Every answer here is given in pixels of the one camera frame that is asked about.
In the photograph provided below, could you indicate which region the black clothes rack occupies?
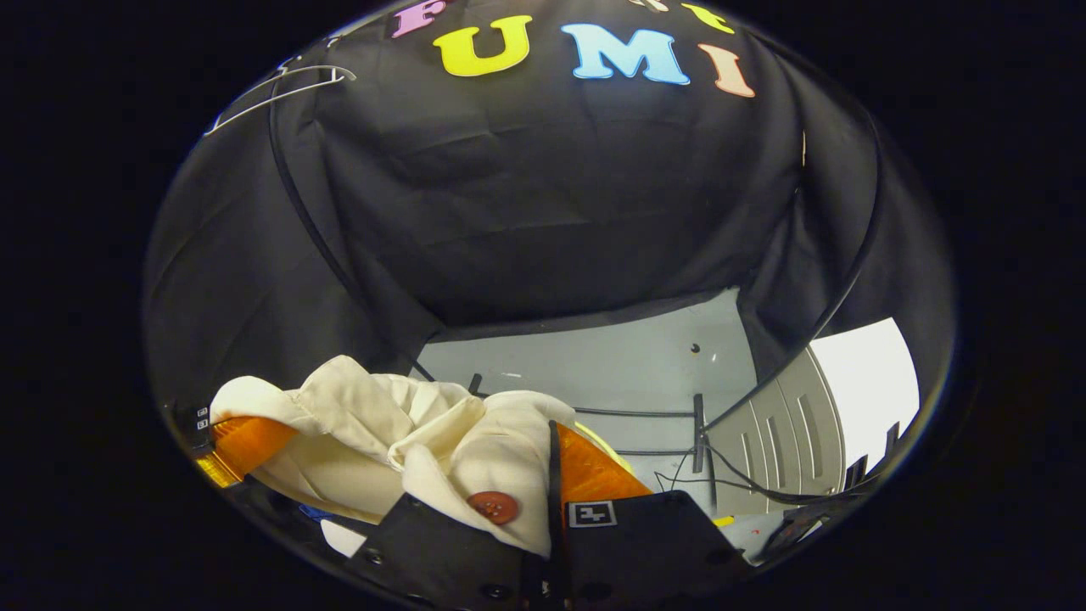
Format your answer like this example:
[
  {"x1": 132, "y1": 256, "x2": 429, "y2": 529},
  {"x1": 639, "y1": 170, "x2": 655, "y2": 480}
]
[{"x1": 267, "y1": 76, "x2": 883, "y2": 476}]

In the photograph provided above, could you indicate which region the grey ribbed cabinet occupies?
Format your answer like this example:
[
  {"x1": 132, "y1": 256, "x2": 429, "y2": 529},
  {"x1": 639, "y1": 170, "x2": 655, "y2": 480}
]
[{"x1": 704, "y1": 346, "x2": 849, "y2": 519}]

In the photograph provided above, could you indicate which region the black floor cable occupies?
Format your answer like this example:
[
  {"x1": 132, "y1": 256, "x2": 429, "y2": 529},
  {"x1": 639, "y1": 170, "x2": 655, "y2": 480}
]
[{"x1": 653, "y1": 441, "x2": 854, "y2": 507}]

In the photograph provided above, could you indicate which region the white plastic hanger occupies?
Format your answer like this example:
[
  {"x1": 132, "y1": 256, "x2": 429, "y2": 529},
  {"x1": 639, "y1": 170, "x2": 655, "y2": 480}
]
[{"x1": 204, "y1": 64, "x2": 357, "y2": 137}]

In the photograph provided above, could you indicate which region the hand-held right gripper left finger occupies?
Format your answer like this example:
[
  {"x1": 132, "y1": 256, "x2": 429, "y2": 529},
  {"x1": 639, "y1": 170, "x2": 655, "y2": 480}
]
[{"x1": 346, "y1": 492, "x2": 549, "y2": 611}]

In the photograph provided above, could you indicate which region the cream button shirt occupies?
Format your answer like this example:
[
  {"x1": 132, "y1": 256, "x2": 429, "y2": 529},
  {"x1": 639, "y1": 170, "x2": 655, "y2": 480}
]
[{"x1": 210, "y1": 355, "x2": 578, "y2": 558}]

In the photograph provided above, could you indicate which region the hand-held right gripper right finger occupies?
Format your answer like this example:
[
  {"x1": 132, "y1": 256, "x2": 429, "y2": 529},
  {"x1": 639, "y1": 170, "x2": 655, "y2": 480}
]
[{"x1": 547, "y1": 420, "x2": 756, "y2": 611}]

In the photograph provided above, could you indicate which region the black backdrop cloth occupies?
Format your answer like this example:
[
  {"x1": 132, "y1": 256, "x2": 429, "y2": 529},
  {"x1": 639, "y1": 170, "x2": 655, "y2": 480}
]
[{"x1": 144, "y1": 0, "x2": 955, "y2": 408}]

